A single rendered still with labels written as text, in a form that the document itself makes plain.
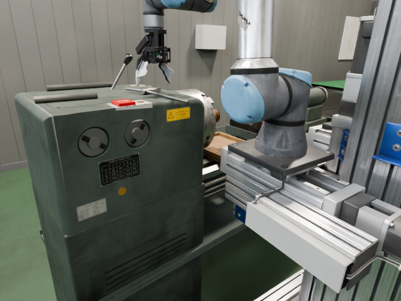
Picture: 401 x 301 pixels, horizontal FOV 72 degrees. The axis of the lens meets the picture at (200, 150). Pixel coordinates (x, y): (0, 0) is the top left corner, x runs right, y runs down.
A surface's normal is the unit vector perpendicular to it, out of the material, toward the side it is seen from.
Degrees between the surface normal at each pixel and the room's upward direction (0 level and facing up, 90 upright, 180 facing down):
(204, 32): 90
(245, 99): 98
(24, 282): 0
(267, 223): 90
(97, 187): 90
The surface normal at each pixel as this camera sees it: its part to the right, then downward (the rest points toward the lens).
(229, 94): -0.78, 0.32
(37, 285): 0.03, -0.93
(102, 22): 0.57, 0.31
